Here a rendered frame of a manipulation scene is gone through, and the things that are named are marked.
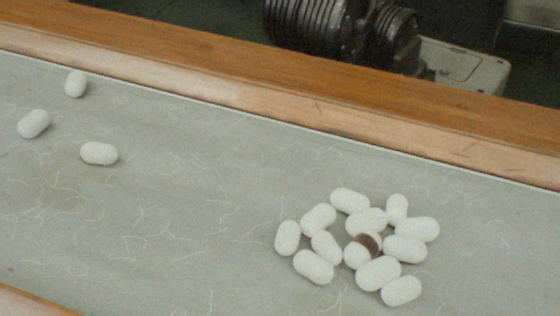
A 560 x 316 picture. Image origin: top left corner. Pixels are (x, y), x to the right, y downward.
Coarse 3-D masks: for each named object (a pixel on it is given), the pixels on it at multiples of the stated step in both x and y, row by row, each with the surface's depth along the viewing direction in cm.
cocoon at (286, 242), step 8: (280, 224) 49; (288, 224) 48; (296, 224) 49; (280, 232) 48; (288, 232) 48; (296, 232) 48; (280, 240) 47; (288, 240) 47; (296, 240) 47; (280, 248) 47; (288, 248) 47; (296, 248) 47
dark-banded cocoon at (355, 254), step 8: (360, 232) 48; (368, 232) 47; (376, 232) 48; (376, 240) 47; (352, 248) 46; (360, 248) 46; (344, 256) 47; (352, 256) 46; (360, 256) 46; (368, 256) 46; (352, 264) 46; (360, 264) 46
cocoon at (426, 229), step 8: (400, 224) 49; (408, 224) 49; (416, 224) 49; (424, 224) 49; (432, 224) 49; (400, 232) 49; (408, 232) 48; (416, 232) 48; (424, 232) 48; (432, 232) 49; (424, 240) 49; (432, 240) 49
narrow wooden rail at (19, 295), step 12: (0, 288) 41; (12, 288) 41; (0, 300) 40; (12, 300) 40; (24, 300) 40; (36, 300) 40; (48, 300) 41; (0, 312) 40; (12, 312) 40; (24, 312) 40; (36, 312) 40; (48, 312) 40; (60, 312) 40; (72, 312) 40
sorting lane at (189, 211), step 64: (0, 64) 71; (0, 128) 60; (64, 128) 61; (128, 128) 61; (192, 128) 62; (256, 128) 62; (0, 192) 53; (64, 192) 53; (128, 192) 53; (192, 192) 54; (256, 192) 54; (320, 192) 54; (384, 192) 55; (448, 192) 55; (512, 192) 56; (0, 256) 47; (64, 256) 47; (128, 256) 47; (192, 256) 48; (256, 256) 48; (448, 256) 49; (512, 256) 49
